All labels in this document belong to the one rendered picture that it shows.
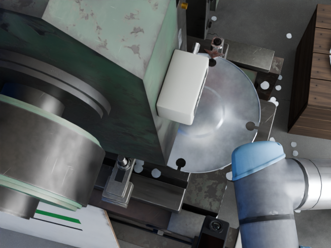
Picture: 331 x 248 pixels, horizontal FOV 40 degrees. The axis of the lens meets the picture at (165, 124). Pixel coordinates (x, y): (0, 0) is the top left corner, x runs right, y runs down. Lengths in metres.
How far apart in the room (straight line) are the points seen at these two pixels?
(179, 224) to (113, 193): 0.20
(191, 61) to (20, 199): 0.22
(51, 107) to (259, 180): 0.29
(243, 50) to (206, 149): 0.36
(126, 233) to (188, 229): 0.66
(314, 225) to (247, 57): 0.81
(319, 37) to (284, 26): 0.42
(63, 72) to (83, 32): 0.09
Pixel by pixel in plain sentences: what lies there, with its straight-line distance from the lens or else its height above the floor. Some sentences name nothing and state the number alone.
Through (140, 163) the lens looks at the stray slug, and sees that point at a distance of 1.12.
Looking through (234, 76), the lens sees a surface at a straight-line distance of 1.10.
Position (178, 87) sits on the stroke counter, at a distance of 0.49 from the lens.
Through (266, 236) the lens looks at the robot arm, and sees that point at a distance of 0.62.
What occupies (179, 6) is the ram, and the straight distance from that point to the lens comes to 0.74.
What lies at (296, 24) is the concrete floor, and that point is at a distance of 2.09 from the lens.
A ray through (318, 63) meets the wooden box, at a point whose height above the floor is 0.35.
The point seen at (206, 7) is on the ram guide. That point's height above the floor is 1.11.
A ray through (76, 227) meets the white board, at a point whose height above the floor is 0.31.
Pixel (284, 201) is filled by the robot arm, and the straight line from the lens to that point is 0.64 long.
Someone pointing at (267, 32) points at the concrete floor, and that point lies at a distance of 2.05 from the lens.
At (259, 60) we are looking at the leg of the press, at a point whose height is 0.64.
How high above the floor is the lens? 1.79
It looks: 73 degrees down
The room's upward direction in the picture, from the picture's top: 11 degrees counter-clockwise
